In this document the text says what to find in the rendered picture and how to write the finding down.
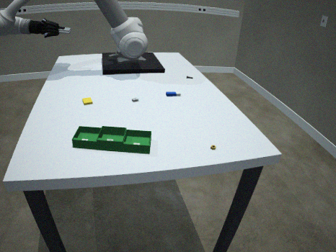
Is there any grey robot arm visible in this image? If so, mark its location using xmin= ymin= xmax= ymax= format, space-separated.
xmin=0 ymin=0 xmax=148 ymax=64

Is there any green rack of bins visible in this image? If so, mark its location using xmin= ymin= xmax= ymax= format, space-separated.
xmin=72 ymin=126 xmax=151 ymax=154

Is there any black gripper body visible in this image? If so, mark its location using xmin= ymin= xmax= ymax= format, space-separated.
xmin=29 ymin=21 xmax=47 ymax=35

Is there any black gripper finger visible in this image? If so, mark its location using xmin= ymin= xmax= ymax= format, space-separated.
xmin=41 ymin=30 xmax=71 ymax=38
xmin=41 ymin=18 xmax=71 ymax=32

